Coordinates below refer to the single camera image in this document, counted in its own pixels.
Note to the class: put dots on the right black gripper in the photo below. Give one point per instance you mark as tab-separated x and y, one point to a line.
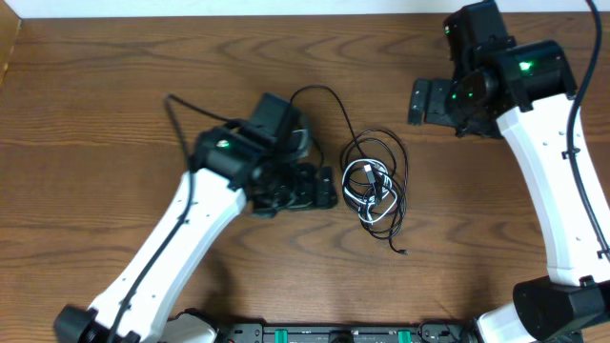
417	102

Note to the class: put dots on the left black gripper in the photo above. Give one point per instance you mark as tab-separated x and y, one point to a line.
299	189

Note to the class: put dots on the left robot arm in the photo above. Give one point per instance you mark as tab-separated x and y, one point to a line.
227	171

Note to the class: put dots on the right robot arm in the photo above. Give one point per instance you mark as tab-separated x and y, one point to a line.
528	96

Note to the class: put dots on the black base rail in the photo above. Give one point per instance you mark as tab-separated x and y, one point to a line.
362	333

